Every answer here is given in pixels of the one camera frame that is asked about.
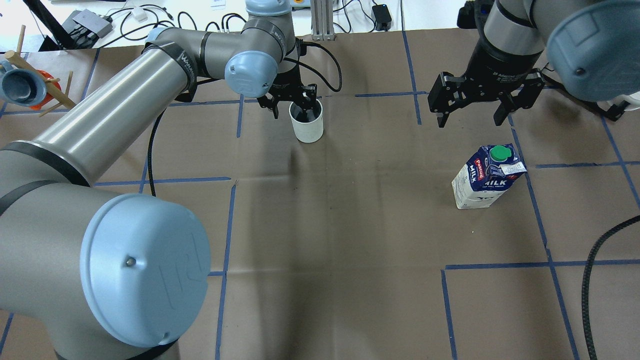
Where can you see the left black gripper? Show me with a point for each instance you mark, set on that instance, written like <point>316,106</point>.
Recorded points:
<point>288,81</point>

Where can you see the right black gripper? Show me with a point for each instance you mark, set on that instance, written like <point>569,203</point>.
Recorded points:
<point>496,63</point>

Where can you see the white ceramic mug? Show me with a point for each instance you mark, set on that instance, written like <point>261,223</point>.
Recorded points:
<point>307,124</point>

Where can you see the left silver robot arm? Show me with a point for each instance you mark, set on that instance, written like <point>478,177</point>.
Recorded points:
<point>122,276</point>

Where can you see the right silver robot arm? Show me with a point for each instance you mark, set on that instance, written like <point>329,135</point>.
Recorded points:
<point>587,48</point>

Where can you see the blue white milk carton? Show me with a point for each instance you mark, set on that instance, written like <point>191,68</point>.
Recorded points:
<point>486,176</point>

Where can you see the black power adapter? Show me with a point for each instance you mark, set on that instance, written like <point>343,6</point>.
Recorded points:
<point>381,17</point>

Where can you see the grey usb hub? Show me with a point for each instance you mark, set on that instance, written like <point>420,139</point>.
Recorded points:
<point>82,23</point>

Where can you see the wooden mug tree stand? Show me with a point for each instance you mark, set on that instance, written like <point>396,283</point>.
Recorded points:
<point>55,96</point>

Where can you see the blue mug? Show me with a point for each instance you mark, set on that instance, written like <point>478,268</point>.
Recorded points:
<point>21,86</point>

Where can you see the aluminium frame post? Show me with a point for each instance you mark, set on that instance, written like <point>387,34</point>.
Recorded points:
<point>322,18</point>

